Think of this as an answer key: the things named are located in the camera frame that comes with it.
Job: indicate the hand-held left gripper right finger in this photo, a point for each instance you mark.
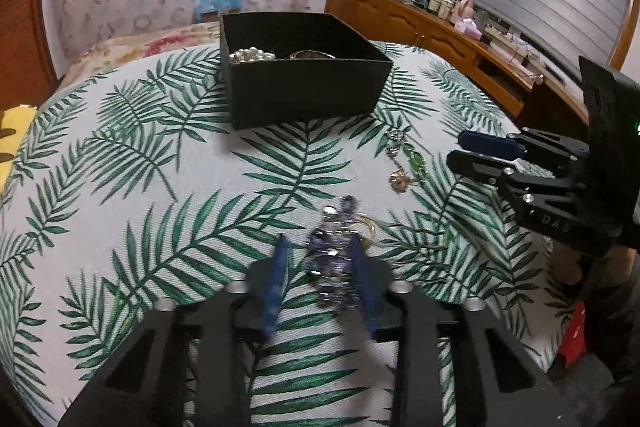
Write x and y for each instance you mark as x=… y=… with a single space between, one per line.
x=367 y=292

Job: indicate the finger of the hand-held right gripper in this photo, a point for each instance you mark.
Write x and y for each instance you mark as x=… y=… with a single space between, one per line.
x=490 y=144
x=475 y=167

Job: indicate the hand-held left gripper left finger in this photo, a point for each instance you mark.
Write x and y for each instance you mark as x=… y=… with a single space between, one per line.
x=277 y=287

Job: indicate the black square box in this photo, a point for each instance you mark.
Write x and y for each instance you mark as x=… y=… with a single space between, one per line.
x=300 y=92

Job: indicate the gold flower brooch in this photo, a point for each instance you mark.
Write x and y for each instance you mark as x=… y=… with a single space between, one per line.
x=400 y=181

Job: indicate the silver trinket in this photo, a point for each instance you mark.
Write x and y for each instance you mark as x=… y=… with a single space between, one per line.
x=396 y=139

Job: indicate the stack of books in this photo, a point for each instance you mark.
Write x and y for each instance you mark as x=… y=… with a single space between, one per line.
x=505 y=39

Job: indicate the pink tissue box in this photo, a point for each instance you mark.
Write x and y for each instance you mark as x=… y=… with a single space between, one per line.
x=469 y=28

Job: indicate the pink bottle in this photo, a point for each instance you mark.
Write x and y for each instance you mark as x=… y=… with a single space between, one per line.
x=465 y=9

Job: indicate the pale green bottle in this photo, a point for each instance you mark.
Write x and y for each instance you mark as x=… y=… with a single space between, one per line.
x=448 y=8

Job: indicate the green leaf print tablecloth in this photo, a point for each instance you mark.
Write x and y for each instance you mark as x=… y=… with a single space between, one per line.
x=150 y=207

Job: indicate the long wooden cabinet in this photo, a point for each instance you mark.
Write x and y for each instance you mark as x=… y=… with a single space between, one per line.
x=400 y=19

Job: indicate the red bag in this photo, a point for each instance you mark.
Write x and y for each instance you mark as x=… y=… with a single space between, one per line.
x=574 y=337

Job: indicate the floral bed blanket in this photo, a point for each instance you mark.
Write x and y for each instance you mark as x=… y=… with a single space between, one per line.
x=150 y=44

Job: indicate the blue plastic bag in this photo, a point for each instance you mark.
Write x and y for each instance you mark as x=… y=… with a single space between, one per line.
x=217 y=2

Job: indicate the yellow plush toy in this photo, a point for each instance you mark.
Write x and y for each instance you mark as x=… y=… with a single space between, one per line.
x=12 y=142

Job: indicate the brown louvered wardrobe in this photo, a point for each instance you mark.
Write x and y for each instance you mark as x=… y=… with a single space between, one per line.
x=30 y=47

